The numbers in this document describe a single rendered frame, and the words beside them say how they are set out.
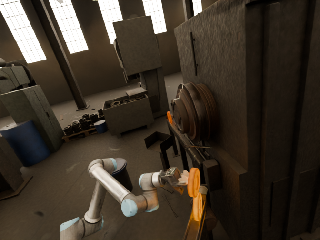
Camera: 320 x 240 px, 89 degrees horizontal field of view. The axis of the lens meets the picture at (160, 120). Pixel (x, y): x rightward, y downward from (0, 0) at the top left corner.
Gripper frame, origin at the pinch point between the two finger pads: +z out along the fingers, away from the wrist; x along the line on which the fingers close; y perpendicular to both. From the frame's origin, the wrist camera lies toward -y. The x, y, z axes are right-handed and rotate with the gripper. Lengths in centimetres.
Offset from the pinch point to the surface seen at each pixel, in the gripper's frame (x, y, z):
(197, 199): -0.8, -13.9, -3.2
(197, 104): 33.2, 30.4, 8.0
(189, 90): 40, 40, 4
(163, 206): 41, -73, -81
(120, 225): 8, -63, -117
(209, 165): 26.8, -12.8, -0.4
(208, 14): 41, 74, 31
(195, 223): -5.8, -27.5, -9.1
